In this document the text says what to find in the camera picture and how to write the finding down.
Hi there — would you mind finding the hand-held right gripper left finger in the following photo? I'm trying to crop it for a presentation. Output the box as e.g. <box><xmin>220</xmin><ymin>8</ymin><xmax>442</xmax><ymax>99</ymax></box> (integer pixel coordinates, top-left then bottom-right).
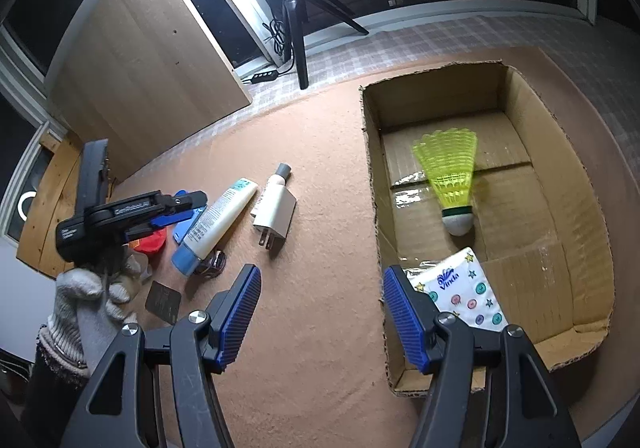
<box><xmin>59</xmin><ymin>264</ymin><xmax>262</xmax><ymax>448</ymax></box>

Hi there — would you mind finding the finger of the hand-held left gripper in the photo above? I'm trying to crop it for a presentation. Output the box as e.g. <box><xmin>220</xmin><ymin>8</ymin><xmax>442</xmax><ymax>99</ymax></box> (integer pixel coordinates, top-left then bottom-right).
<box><xmin>127</xmin><ymin>207</ymin><xmax>207</xmax><ymax>243</ymax></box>
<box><xmin>159</xmin><ymin>190</ymin><xmax>209</xmax><ymax>209</ymax></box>

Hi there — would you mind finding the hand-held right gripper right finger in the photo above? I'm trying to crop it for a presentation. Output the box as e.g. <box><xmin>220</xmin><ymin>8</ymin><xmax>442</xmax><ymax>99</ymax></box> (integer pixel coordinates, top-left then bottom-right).
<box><xmin>383</xmin><ymin>265</ymin><xmax>583</xmax><ymax>448</ymax></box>

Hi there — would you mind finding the blue plastic holder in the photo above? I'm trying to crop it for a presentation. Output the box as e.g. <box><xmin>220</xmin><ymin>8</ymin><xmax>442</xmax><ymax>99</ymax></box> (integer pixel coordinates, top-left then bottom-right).
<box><xmin>172</xmin><ymin>209</ymin><xmax>206</xmax><ymax>245</ymax></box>

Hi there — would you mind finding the red printed packet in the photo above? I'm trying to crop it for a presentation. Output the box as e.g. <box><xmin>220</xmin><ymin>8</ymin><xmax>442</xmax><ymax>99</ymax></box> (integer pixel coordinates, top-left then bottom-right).
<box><xmin>131</xmin><ymin>229</ymin><xmax>167</xmax><ymax>257</ymax></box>

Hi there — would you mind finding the white tube with blue cap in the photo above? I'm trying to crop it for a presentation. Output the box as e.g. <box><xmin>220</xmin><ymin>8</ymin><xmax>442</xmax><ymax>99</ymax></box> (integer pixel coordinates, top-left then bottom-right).
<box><xmin>171</xmin><ymin>178</ymin><xmax>259</xmax><ymax>277</ymax></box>

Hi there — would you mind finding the white charger plug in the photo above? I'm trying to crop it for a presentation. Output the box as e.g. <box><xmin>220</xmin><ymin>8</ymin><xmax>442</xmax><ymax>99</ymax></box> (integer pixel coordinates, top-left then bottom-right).
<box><xmin>251</xmin><ymin>185</ymin><xmax>297</xmax><ymax>251</ymax></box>

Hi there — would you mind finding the pink bottle with grey cap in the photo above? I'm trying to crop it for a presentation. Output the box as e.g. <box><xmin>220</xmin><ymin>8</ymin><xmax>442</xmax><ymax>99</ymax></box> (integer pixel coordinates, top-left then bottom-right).
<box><xmin>256</xmin><ymin>162</ymin><xmax>292</xmax><ymax>209</ymax></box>

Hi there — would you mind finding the brown cardboard box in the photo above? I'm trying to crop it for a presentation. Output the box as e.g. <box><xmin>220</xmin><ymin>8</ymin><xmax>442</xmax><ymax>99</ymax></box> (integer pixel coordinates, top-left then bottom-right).
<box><xmin>360</xmin><ymin>58</ymin><xmax>616</xmax><ymax>398</ymax></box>

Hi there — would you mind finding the person's left forearm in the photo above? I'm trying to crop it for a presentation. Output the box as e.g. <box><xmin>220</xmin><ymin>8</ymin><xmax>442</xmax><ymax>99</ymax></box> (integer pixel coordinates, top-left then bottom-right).
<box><xmin>19</xmin><ymin>320</ymin><xmax>93</xmax><ymax>434</ymax></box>

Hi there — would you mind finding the person's left hand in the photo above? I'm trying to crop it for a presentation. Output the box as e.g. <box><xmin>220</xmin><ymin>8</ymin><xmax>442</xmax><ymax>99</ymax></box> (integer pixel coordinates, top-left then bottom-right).
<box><xmin>54</xmin><ymin>244</ymin><xmax>147</xmax><ymax>344</ymax></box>

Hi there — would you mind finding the knotty wooden board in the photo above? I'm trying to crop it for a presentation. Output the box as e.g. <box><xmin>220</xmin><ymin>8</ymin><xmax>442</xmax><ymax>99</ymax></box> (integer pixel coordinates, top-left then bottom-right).
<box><xmin>16</xmin><ymin>130</ymin><xmax>120</xmax><ymax>279</ymax></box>

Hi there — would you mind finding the small dark jar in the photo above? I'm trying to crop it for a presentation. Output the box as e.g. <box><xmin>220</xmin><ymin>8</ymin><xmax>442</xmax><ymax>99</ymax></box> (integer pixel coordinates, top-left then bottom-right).
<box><xmin>192</xmin><ymin>250</ymin><xmax>227</xmax><ymax>277</ymax></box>

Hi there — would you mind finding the white patterned tissue pack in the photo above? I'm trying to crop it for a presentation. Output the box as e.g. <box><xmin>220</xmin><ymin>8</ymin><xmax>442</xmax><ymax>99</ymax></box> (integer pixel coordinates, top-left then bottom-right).
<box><xmin>407</xmin><ymin>248</ymin><xmax>510</xmax><ymax>329</ymax></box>

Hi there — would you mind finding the white framed glass panel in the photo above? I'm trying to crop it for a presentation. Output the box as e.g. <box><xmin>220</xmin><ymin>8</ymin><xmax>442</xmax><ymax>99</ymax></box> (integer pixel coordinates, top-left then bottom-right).
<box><xmin>2</xmin><ymin>122</ymin><xmax>68</xmax><ymax>245</ymax></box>

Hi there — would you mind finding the black card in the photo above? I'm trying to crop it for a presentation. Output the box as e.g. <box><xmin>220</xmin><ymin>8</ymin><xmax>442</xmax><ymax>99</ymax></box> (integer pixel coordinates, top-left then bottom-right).
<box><xmin>146</xmin><ymin>281</ymin><xmax>183</xmax><ymax>324</ymax></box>

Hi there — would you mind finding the black power strip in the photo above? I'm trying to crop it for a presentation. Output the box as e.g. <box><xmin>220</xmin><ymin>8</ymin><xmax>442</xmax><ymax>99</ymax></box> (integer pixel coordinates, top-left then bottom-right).
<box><xmin>240</xmin><ymin>69</ymin><xmax>280</xmax><ymax>85</ymax></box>

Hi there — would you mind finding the light wooden cabinet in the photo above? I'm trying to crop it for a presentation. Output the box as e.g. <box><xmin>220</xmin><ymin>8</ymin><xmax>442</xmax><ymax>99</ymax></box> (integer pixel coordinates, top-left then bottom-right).
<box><xmin>46</xmin><ymin>0</ymin><xmax>254</xmax><ymax>179</ymax></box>

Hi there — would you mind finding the yellow shuttlecock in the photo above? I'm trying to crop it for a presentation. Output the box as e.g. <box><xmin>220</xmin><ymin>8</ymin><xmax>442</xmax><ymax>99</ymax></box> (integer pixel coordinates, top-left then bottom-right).
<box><xmin>411</xmin><ymin>129</ymin><xmax>479</xmax><ymax>236</ymax></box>

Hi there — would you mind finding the black tripod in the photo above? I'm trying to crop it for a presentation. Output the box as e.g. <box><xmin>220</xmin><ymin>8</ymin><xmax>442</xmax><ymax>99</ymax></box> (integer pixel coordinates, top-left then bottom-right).
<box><xmin>271</xmin><ymin>0</ymin><xmax>370</xmax><ymax>90</ymax></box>

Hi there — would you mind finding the plaid cloth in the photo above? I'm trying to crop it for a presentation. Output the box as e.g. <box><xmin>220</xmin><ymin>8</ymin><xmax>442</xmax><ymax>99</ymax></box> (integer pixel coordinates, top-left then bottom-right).
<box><xmin>244</xmin><ymin>14</ymin><xmax>640</xmax><ymax>179</ymax></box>

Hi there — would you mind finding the white window frame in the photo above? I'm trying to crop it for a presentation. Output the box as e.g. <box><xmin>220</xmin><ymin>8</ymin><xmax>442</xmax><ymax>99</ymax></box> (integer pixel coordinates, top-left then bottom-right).
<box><xmin>172</xmin><ymin>0</ymin><xmax>301</xmax><ymax>84</ymax></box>

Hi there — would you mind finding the black cable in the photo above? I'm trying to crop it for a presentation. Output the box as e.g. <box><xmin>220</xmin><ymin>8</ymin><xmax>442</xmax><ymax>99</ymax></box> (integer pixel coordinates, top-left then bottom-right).
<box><xmin>262</xmin><ymin>19</ymin><xmax>297</xmax><ymax>76</ymax></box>

